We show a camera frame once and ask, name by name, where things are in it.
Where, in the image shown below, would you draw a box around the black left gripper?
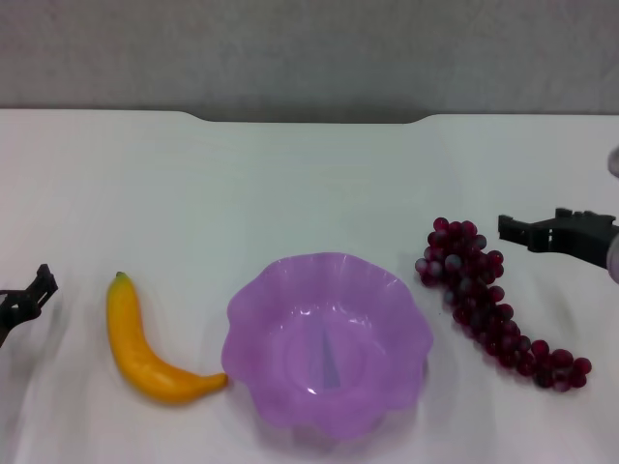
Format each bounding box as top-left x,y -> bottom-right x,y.
0,263 -> 60,350

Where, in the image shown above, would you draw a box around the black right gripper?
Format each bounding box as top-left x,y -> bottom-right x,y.
497,207 -> 619,272

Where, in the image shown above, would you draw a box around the dark red grape bunch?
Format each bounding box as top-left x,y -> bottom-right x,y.
414,217 -> 593,392

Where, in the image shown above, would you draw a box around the yellow banana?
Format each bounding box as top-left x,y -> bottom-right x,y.
105,271 -> 229,403

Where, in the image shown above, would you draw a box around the purple scalloped plastic bowl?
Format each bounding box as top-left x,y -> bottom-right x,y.
221,251 -> 434,442

